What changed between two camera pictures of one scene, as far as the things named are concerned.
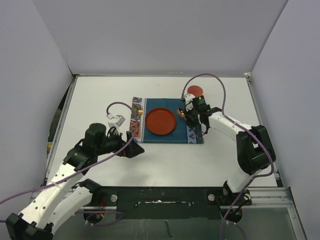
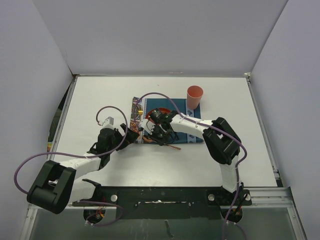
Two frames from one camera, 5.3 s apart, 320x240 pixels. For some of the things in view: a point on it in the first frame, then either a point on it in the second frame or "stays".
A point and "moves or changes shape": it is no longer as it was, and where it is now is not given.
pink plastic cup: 196,90 stays
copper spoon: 181,113 moves or changes shape
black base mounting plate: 167,203 stays
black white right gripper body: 191,115 to 156,133
